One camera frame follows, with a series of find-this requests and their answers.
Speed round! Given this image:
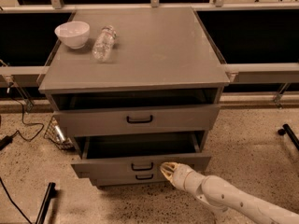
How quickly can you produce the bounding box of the grey top drawer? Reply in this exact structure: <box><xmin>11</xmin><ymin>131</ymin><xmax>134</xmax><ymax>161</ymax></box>
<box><xmin>54</xmin><ymin>105</ymin><xmax>220</xmax><ymax>137</ymax></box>

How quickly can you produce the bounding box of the clear plastic water bottle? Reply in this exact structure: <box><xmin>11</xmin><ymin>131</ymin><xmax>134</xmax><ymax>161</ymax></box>
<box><xmin>93</xmin><ymin>25</ymin><xmax>117</xmax><ymax>63</ymax></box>

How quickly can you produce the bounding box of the metal railing frame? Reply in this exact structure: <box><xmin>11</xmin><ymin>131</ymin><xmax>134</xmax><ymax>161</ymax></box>
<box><xmin>0</xmin><ymin>0</ymin><xmax>299</xmax><ymax>110</ymax></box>

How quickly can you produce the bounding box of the black power cable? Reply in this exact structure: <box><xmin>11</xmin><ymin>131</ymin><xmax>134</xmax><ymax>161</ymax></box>
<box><xmin>0</xmin><ymin>81</ymin><xmax>45</xmax><ymax>151</ymax></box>

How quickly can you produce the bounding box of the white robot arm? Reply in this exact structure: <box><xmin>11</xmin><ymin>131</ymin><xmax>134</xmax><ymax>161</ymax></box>
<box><xmin>160</xmin><ymin>162</ymin><xmax>299</xmax><ymax>224</ymax></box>

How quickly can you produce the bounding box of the white ceramic bowl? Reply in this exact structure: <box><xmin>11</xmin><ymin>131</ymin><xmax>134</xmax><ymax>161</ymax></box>
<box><xmin>54</xmin><ymin>21</ymin><xmax>90</xmax><ymax>49</ymax></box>

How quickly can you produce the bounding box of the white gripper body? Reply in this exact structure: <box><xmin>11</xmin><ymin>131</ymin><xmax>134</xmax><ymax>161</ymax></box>
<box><xmin>170</xmin><ymin>164</ymin><xmax>206</xmax><ymax>194</ymax></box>

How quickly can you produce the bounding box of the wire mesh basket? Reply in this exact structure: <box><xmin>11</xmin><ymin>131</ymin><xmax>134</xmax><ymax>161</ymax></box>
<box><xmin>44</xmin><ymin>117</ymin><xmax>74</xmax><ymax>150</ymax></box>

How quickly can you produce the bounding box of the black left base leg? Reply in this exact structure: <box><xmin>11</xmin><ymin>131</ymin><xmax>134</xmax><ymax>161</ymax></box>
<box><xmin>36</xmin><ymin>182</ymin><xmax>56</xmax><ymax>224</ymax></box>

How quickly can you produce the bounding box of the black base leg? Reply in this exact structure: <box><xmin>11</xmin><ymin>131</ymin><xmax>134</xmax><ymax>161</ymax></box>
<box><xmin>278</xmin><ymin>124</ymin><xmax>299</xmax><ymax>150</ymax></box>
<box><xmin>36</xmin><ymin>182</ymin><xmax>56</xmax><ymax>224</ymax></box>

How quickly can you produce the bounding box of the grey drawer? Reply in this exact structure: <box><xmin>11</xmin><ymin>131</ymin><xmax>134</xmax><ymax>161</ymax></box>
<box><xmin>90</xmin><ymin>174</ymin><xmax>166</xmax><ymax>187</ymax></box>
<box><xmin>72</xmin><ymin>132</ymin><xmax>210</xmax><ymax>179</ymax></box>
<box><xmin>54</xmin><ymin>105</ymin><xmax>220</xmax><ymax>137</ymax></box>

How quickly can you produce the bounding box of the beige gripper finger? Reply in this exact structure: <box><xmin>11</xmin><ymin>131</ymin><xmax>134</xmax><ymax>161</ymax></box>
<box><xmin>160</xmin><ymin>162</ymin><xmax>178</xmax><ymax>181</ymax></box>

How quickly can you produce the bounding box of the black right base leg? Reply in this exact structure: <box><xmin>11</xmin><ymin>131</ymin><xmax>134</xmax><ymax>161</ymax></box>
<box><xmin>278</xmin><ymin>124</ymin><xmax>299</xmax><ymax>150</ymax></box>

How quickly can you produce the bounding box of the grey bottom drawer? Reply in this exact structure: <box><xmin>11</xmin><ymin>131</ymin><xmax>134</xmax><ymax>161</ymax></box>
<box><xmin>90</xmin><ymin>174</ymin><xmax>166</xmax><ymax>187</ymax></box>

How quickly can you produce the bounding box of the grey drawer cabinet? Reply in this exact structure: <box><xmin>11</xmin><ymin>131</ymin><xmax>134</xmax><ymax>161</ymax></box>
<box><xmin>36</xmin><ymin>7</ymin><xmax>231</xmax><ymax>161</ymax></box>

